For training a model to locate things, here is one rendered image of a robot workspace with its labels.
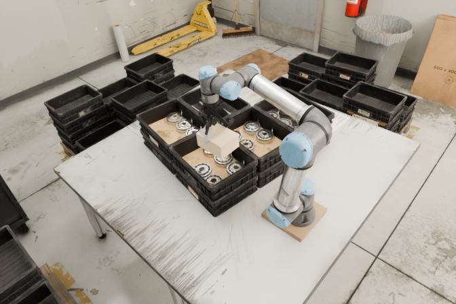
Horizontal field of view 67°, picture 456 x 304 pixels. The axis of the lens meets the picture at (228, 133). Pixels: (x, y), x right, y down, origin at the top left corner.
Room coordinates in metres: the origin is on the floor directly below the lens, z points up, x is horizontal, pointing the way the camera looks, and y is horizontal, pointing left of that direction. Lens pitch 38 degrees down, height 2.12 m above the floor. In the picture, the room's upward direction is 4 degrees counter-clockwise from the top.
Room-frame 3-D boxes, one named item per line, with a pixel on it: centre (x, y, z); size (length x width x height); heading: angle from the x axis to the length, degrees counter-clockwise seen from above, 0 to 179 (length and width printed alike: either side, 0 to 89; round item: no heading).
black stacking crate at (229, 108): (1.86, 0.08, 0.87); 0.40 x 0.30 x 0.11; 35
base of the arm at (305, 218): (1.09, -0.33, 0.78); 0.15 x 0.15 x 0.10
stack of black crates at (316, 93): (2.57, -0.89, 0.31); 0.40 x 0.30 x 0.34; 45
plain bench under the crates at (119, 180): (1.58, -0.04, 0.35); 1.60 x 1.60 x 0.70; 45
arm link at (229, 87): (1.23, -0.02, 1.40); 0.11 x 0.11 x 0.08; 44
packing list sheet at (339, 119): (1.93, -0.65, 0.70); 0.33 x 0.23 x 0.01; 45
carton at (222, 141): (1.28, 0.05, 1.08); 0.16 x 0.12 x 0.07; 45
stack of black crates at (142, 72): (3.14, 0.73, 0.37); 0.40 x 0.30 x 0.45; 135
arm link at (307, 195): (1.08, -0.32, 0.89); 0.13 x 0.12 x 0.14; 134
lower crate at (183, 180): (1.36, 0.09, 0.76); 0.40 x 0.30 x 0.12; 35
